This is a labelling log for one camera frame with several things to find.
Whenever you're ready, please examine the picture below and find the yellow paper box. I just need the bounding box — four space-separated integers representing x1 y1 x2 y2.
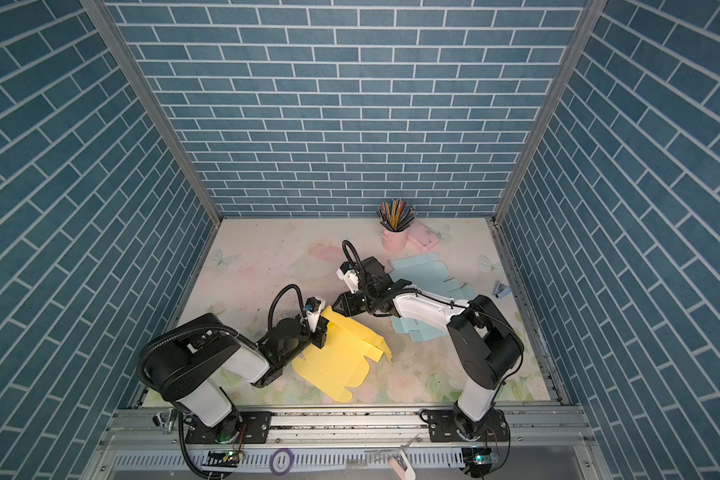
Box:
291 307 392 403

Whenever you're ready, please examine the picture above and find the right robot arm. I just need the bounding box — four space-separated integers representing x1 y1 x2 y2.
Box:
334 257 524 431

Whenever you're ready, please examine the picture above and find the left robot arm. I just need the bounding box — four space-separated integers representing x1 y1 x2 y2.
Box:
136 313 328 427

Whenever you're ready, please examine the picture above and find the light blue flat paper box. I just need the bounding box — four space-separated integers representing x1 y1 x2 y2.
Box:
390 253 477 342

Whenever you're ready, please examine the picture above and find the pink flat paper box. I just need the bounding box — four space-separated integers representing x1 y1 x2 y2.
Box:
406 221 440 253

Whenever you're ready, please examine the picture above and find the pink metal pencil cup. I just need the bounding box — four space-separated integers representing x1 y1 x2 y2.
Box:
381 229 407 252

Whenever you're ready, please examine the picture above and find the coloured pencils bundle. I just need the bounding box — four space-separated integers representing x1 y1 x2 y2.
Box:
376 199 417 233

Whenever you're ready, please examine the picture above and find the white pink clip tool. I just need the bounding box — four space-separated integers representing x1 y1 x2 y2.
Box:
388 448 416 480

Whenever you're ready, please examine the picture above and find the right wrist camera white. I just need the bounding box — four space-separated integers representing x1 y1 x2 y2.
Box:
336 262 360 294

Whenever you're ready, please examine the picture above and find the purple tape ring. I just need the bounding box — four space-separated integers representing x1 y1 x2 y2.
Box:
269 448 296 478

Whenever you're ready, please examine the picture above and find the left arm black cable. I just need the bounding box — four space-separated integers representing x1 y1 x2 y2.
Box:
136 284 310 391

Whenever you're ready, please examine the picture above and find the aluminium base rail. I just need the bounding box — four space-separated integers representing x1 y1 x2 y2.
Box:
84 401 610 479

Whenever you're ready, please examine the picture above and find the aluminium corner post right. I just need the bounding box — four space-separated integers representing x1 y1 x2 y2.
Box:
493 0 610 226

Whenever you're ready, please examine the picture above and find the aluminium corner post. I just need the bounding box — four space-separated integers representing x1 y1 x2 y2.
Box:
80 0 223 226
493 0 610 226

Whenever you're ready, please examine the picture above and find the aluminium corner post left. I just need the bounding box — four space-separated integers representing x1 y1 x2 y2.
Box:
80 0 223 226

